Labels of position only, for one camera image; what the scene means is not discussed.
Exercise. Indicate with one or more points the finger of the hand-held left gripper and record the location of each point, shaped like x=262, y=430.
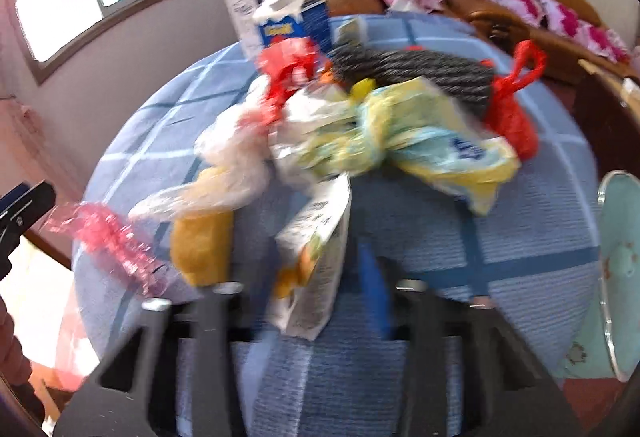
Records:
x=27, y=209

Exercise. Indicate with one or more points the wooden coffee table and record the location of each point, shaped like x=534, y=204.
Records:
x=605, y=117

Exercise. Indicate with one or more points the teal enamel basin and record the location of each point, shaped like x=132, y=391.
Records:
x=620, y=242

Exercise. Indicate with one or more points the clear plastic bag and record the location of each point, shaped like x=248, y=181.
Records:
x=230, y=152

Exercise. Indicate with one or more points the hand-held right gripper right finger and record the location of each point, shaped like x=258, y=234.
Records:
x=375, y=287

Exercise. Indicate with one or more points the brown leather three-seat sofa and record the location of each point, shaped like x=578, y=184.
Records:
x=480, y=7

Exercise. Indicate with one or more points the yellow sponge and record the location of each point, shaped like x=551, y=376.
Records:
x=200, y=247

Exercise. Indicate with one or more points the person's left hand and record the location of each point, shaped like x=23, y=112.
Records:
x=12, y=347

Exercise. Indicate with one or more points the white printed snack packet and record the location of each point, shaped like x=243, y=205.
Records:
x=310, y=277

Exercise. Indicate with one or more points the red plastic bag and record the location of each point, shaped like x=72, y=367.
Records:
x=512, y=112

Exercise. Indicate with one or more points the pink clear plastic wrapper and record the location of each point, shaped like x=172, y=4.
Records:
x=110, y=232

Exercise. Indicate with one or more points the blue drink carton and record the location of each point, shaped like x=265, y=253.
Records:
x=295, y=24

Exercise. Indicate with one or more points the blue checked tablecloth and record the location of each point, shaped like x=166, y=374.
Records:
x=525, y=227

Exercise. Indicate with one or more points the black mesh scrubber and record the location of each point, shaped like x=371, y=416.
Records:
x=430, y=72

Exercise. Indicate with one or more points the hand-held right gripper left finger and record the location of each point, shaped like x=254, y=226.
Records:
x=215, y=317

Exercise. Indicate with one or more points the white drink carton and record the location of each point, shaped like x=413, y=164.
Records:
x=240, y=12

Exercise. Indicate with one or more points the yellow plastic bag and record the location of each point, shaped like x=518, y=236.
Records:
x=420, y=137

